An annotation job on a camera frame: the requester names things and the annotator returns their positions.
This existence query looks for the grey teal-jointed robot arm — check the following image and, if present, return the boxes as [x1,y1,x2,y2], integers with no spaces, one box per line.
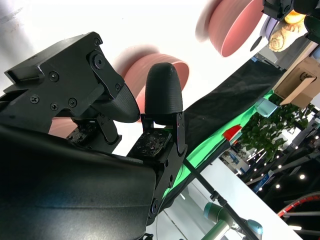
[202,201,264,240]

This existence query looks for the yellow rounded object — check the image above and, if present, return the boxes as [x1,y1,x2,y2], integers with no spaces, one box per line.
[283,11,307,25]

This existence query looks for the green backdrop cloth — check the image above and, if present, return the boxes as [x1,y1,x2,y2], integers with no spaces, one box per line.
[161,90,276,201]

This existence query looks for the black backdrop cloth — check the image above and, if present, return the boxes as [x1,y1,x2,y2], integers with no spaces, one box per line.
[159,58,286,216]

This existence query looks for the brown cardboard box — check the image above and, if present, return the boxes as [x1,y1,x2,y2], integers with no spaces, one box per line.
[272,56,320,110]

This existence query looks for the black backdrop stand pole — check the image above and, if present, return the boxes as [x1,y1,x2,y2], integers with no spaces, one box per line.
[183,158,255,240]

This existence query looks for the green leafy plant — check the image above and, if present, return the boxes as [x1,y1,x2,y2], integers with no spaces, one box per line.
[241,93,316,163]

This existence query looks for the red small box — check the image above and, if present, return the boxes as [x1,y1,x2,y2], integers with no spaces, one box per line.
[223,124,243,142]

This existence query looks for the lavender round container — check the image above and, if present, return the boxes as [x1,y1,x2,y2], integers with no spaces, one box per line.
[259,16,280,41]

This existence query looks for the black round table grommet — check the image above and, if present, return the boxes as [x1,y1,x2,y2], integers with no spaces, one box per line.
[249,35,265,53]

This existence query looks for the pale teal box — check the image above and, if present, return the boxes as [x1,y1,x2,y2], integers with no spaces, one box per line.
[256,97,278,118]

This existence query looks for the beige knobbly figurine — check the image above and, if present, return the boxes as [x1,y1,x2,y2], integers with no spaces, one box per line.
[268,23,305,53]

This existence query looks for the pink plastic bowl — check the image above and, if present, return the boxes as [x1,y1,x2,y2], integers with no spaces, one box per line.
[121,52,190,115]
[199,0,266,59]
[48,116,75,138]

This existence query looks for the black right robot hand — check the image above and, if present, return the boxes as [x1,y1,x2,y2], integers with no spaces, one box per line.
[0,31,191,240]

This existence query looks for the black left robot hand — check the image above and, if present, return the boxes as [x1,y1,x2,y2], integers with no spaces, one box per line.
[262,0,320,44]

